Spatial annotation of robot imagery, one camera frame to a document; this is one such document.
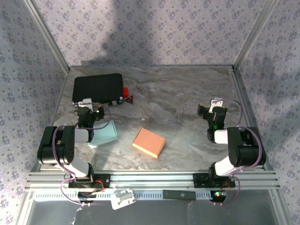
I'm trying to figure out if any light blue paper box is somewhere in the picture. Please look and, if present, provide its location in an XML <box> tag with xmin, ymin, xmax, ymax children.
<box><xmin>88</xmin><ymin>120</ymin><xmax>119</xmax><ymax>149</ymax></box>

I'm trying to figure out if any orange paper box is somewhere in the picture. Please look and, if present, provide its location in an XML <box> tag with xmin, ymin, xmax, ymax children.
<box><xmin>132</xmin><ymin>127</ymin><xmax>167</xmax><ymax>159</ymax></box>

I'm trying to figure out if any black hard case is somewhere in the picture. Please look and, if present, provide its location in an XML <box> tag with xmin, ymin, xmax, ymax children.
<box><xmin>72</xmin><ymin>73</ymin><xmax>124</xmax><ymax>108</ymax></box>

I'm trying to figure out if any circuit board with LEDs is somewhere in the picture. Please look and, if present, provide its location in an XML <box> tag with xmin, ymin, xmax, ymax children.
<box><xmin>210</xmin><ymin>190</ymin><xmax>229</xmax><ymax>204</ymax></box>

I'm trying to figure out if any black connector block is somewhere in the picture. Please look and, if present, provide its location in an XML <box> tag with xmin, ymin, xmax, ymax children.
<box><xmin>77</xmin><ymin>191</ymin><xmax>97</xmax><ymax>204</ymax></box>

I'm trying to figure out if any black rectangular device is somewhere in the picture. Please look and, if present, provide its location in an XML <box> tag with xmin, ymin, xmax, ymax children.
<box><xmin>162</xmin><ymin>189</ymin><xmax>196</xmax><ymax>201</ymax></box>

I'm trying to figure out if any grey metal sheet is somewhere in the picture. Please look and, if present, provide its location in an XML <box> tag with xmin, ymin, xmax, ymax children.
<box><xmin>17</xmin><ymin>189</ymin><xmax>290</xmax><ymax>225</ymax></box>

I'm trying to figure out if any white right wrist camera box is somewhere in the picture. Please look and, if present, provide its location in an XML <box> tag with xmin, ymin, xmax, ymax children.
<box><xmin>209</xmin><ymin>97</ymin><xmax>223</xmax><ymax>112</ymax></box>

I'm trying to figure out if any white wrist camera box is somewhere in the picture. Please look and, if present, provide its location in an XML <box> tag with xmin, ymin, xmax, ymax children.
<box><xmin>209</xmin><ymin>97</ymin><xmax>223</xmax><ymax>112</ymax></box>
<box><xmin>78</xmin><ymin>97</ymin><xmax>93</xmax><ymax>110</ymax></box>

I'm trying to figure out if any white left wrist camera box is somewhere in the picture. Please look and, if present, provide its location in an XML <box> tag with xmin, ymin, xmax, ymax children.
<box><xmin>78</xmin><ymin>97</ymin><xmax>93</xmax><ymax>110</ymax></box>

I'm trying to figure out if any aluminium side rail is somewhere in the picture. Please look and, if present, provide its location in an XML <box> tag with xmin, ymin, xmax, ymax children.
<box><xmin>231</xmin><ymin>67</ymin><xmax>270</xmax><ymax>171</ymax></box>
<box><xmin>30</xmin><ymin>67</ymin><xmax>71</xmax><ymax>173</ymax></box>

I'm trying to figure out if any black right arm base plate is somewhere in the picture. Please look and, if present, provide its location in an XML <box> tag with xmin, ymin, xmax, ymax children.
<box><xmin>192</xmin><ymin>172</ymin><xmax>236</xmax><ymax>188</ymax></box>

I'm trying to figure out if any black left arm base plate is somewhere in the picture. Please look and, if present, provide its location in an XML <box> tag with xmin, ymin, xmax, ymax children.
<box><xmin>67</xmin><ymin>173</ymin><xmax>112</xmax><ymax>189</ymax></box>

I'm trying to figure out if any aluminium back rail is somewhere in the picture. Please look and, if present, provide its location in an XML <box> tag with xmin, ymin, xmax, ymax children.
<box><xmin>69</xmin><ymin>65</ymin><xmax>235</xmax><ymax>70</ymax></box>

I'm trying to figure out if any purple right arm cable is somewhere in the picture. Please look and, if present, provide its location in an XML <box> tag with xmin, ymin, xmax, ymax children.
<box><xmin>214</xmin><ymin>97</ymin><xmax>264</xmax><ymax>207</ymax></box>

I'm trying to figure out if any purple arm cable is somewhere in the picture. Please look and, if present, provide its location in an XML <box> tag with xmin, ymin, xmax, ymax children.
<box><xmin>214</xmin><ymin>97</ymin><xmax>264</xmax><ymax>207</ymax></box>
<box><xmin>52</xmin><ymin>102</ymin><xmax>112</xmax><ymax>207</ymax></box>

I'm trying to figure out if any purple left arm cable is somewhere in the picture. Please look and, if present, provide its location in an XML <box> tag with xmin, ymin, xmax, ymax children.
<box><xmin>52</xmin><ymin>102</ymin><xmax>112</xmax><ymax>207</ymax></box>

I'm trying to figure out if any aluminium frame post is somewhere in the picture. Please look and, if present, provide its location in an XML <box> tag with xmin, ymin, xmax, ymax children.
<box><xmin>23</xmin><ymin>0</ymin><xmax>71</xmax><ymax>72</ymax></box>
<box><xmin>233</xmin><ymin>0</ymin><xmax>281</xmax><ymax>71</ymax></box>

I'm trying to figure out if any aluminium mounting rail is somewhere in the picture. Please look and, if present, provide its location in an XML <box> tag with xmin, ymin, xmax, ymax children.
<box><xmin>24</xmin><ymin>170</ymin><xmax>281</xmax><ymax>191</ymax></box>

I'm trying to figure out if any white plastic bracket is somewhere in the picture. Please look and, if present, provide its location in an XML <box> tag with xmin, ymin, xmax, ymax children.
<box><xmin>109</xmin><ymin>187</ymin><xmax>137</xmax><ymax>210</ymax></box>

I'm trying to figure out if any white slotted cable duct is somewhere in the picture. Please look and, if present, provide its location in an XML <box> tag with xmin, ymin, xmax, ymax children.
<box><xmin>33</xmin><ymin>189</ymin><xmax>213</xmax><ymax>202</ymax></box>

